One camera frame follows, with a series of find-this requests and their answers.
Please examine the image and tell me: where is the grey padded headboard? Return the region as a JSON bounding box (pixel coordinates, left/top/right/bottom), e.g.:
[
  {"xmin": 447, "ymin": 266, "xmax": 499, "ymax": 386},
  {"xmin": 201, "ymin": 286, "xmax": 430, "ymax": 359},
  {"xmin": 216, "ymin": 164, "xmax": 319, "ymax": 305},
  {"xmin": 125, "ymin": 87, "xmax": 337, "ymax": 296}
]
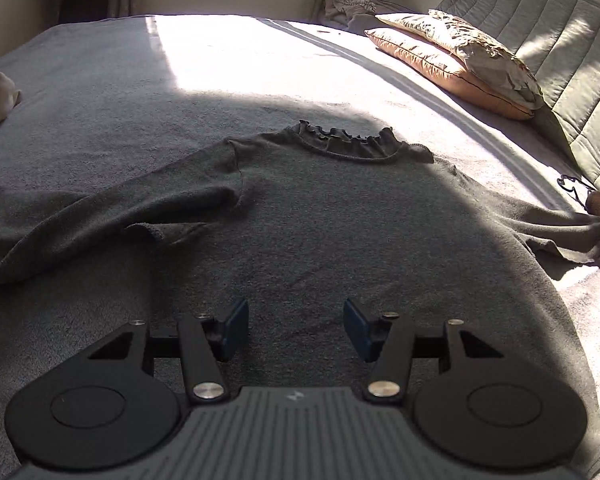
[{"xmin": 436, "ymin": 0, "xmax": 600, "ymax": 196}]

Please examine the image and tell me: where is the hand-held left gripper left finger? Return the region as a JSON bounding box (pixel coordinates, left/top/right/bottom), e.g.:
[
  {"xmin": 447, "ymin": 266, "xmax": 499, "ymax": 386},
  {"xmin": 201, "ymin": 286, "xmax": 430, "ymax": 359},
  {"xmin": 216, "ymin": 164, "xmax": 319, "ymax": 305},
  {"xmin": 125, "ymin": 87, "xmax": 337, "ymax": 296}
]
[{"xmin": 86, "ymin": 296, "xmax": 251, "ymax": 405}]

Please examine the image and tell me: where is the crumpled patterned bedding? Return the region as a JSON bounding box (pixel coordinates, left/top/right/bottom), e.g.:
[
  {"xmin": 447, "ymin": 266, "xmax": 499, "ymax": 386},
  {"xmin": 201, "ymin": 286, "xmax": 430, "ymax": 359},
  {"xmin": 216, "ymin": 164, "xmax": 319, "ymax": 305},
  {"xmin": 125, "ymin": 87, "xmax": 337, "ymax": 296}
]
[{"xmin": 324, "ymin": 0, "xmax": 411, "ymax": 31}]

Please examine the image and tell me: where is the orange pillow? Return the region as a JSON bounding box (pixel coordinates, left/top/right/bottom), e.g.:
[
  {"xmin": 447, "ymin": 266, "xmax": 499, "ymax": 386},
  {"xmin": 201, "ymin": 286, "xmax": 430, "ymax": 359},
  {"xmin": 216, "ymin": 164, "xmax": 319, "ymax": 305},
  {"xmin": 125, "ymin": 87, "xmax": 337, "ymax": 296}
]
[{"xmin": 364, "ymin": 27, "xmax": 536, "ymax": 121}]

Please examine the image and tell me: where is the dark grey ruffled-collar sweater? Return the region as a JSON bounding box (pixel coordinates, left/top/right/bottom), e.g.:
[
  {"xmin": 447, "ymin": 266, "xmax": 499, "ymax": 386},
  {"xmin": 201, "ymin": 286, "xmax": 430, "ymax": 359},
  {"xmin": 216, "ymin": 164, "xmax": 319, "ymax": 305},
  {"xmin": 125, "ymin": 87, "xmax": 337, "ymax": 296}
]
[{"xmin": 0, "ymin": 119, "xmax": 600, "ymax": 480}]

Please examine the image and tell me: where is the black strap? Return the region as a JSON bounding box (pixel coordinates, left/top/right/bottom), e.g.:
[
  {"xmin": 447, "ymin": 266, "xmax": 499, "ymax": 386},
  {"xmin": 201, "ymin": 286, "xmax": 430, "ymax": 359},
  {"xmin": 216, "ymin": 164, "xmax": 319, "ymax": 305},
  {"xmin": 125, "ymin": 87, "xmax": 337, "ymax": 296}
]
[{"xmin": 555, "ymin": 174, "xmax": 598, "ymax": 206}]

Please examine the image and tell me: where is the grey fleece bed blanket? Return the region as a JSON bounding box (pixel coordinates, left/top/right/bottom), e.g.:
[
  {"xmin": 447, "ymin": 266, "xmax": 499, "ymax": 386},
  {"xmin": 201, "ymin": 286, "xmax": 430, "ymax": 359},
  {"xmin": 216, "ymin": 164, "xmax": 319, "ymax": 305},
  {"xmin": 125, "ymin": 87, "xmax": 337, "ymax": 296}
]
[{"xmin": 0, "ymin": 12, "xmax": 600, "ymax": 480}]

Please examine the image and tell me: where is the patterned beige pillow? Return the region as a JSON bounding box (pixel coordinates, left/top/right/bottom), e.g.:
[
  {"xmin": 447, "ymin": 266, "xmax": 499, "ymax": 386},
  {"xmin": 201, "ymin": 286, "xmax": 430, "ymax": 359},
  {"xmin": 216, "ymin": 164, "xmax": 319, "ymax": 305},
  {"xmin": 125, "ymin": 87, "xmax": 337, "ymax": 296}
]
[{"xmin": 375, "ymin": 8, "xmax": 546, "ymax": 112}]

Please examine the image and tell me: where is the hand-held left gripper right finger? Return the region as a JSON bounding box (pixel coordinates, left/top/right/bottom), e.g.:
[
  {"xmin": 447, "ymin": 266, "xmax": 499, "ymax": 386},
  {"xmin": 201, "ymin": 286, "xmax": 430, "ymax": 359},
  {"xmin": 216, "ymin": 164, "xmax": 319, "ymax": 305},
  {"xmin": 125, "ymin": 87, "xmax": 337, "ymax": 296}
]
[{"xmin": 342, "ymin": 297, "xmax": 506, "ymax": 405}]

